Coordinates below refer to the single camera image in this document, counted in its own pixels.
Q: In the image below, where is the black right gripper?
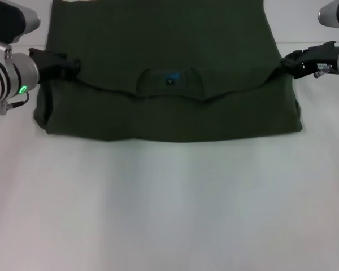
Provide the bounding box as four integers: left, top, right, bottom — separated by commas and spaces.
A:
279, 40, 339, 80

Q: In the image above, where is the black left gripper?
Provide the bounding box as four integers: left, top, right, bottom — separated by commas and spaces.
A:
27, 47, 82, 84

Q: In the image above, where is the dark green FREE! shirt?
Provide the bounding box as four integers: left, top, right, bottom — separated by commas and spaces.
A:
33, 0, 303, 143

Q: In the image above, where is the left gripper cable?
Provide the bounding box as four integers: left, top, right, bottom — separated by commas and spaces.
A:
6, 92, 31, 110

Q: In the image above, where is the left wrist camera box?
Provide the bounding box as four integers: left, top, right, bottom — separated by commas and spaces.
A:
0, 0, 42, 45

